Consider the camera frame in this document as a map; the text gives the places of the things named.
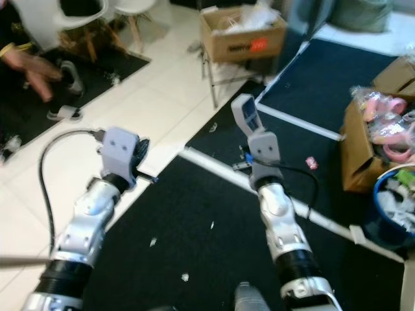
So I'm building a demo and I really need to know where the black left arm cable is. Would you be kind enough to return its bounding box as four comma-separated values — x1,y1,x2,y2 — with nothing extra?
38,128,108,260

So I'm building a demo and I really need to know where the dark grey upright post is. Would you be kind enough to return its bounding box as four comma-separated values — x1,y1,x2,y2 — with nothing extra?
282,0,326,65

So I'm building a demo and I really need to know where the navy floor mat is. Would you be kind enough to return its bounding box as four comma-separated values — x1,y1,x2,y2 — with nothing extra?
258,38,399,140

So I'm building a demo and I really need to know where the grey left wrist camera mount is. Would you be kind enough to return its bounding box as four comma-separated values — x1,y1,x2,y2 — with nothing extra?
99,126,140,179

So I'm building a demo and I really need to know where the black folding chair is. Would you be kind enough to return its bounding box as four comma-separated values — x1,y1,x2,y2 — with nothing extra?
195,0,267,109

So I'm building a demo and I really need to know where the grey handheld device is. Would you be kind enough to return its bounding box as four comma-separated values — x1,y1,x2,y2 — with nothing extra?
60,61,86,98

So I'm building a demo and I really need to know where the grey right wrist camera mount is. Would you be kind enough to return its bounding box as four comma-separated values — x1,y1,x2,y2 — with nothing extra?
246,130,283,185

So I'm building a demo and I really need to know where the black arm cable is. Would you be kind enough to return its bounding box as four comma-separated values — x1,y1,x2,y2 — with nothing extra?
276,159,322,209
38,128,108,260

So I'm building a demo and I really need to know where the white chair with wooden legs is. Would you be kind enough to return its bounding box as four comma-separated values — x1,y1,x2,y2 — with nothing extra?
110,0,160,54
52,0,111,63

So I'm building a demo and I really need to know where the plain small cardboard box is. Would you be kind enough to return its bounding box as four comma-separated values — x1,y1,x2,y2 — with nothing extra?
373,55,415,99

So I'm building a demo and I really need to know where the cardboard box with red label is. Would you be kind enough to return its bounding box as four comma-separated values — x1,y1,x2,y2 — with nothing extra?
200,8,288,63

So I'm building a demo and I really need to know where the cardboard box of pink items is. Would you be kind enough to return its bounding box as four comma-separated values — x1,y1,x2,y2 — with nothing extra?
340,97,403,194

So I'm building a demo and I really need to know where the person's bare hand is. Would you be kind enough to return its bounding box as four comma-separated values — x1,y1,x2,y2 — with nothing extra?
3,51,62,103

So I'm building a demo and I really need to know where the green wrapper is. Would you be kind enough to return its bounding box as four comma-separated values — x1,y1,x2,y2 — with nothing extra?
394,167,415,186

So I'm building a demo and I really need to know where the white crumpled paper trash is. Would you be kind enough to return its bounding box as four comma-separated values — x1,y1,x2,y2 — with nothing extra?
377,174,415,231

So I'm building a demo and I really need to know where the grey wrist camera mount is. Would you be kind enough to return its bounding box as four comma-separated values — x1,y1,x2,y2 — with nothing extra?
99,126,140,179
246,130,283,185

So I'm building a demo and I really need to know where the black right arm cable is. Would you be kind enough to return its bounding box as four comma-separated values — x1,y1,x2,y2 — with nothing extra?
276,159,322,209

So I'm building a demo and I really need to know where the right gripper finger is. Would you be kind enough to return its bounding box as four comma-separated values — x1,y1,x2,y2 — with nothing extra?
241,95,261,139
232,95,248,138

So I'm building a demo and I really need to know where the black floor mat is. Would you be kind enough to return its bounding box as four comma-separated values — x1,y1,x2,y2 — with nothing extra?
185,78,374,229
81,154,406,311
0,47,151,150

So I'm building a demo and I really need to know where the clear bubble wrap sheet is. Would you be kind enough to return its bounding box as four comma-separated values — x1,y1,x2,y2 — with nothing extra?
224,0,279,32

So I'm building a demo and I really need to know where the blue rubbish bin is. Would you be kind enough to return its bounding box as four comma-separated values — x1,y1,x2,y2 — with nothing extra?
363,163,415,251

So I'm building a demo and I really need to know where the grey robot leg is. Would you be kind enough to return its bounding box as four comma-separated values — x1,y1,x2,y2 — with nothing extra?
233,282,273,311

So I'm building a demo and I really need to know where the grey green sack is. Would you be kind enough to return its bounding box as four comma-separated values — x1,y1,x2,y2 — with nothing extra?
327,0,396,33

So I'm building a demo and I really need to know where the pink item in clear bag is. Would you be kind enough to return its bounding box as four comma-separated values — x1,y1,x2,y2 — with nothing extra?
372,117,415,164
352,87,407,121

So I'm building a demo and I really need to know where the yellow wristband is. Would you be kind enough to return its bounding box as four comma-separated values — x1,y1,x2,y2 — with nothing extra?
0,42,34,58

